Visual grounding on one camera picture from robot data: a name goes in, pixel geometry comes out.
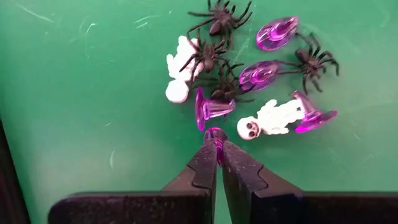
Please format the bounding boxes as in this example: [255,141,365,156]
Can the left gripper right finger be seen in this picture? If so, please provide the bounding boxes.
[221,139,398,224]

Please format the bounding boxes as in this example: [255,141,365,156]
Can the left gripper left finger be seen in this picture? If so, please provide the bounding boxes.
[48,139,218,224]

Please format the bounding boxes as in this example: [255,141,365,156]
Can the purple plastic witch hat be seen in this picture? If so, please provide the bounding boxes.
[238,60,282,92]
[194,86,236,132]
[203,126,229,167]
[290,90,338,134]
[255,16,300,52]

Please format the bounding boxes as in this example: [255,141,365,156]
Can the white plastic skeleton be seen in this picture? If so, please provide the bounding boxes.
[164,35,205,105]
[236,98,306,141]

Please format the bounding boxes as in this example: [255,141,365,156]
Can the black plastic spider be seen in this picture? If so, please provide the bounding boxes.
[275,30,340,96]
[178,29,237,83]
[198,60,256,105]
[187,0,253,50]

